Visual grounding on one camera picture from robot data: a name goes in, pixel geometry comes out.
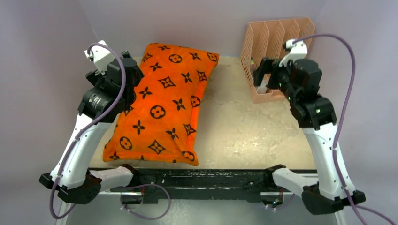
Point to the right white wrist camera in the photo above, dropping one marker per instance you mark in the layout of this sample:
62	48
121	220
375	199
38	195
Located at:
296	50

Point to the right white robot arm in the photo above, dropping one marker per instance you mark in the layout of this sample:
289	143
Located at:
332	190

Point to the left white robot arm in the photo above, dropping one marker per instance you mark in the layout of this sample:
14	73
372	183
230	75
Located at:
77	183

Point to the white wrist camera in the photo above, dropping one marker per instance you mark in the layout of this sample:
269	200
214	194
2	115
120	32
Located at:
101	57
296	50

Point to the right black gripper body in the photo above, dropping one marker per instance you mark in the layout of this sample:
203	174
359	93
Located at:
280	77

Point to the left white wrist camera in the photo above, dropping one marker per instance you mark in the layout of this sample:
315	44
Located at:
101	57

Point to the orange patterned pillowcase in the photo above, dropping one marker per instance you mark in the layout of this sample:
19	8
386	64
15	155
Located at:
161	125

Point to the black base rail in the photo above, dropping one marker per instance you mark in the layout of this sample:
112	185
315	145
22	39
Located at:
250	185

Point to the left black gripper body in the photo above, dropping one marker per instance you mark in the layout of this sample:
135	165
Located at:
98	79

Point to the pink mesh file organizer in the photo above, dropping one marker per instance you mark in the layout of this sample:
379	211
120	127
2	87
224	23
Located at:
265	39

